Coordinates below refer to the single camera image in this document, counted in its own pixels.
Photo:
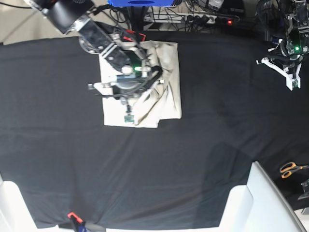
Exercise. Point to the grey white chair left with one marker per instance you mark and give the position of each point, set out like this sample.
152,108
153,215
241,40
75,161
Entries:
14,214

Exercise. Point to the cream white T-shirt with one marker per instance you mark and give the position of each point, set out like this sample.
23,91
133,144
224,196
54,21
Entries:
162,101

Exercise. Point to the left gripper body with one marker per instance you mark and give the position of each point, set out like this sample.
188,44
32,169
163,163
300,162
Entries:
285,61

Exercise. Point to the black table cloth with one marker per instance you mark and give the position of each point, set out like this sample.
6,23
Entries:
55,147

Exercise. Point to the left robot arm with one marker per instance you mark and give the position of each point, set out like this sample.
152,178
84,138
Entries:
287,25

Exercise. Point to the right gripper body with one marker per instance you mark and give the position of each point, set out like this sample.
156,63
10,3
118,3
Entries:
130,89

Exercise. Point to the orange handled scissors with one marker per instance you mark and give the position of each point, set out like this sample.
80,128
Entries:
291,167

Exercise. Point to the black orange clamp top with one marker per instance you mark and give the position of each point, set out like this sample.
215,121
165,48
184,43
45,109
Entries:
127,35

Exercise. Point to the black orange clamp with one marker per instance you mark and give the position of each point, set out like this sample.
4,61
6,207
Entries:
127,35
79,225

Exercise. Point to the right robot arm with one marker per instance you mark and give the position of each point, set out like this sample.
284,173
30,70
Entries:
73,15

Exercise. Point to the black camera pole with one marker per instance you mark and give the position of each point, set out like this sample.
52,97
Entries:
137,18

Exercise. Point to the black orange clamp bottom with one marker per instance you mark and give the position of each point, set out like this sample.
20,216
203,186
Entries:
79,225

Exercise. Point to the white power strip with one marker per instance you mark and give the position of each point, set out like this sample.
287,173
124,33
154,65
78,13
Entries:
175,18

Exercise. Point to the blue box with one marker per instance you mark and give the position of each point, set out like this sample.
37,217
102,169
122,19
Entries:
141,3

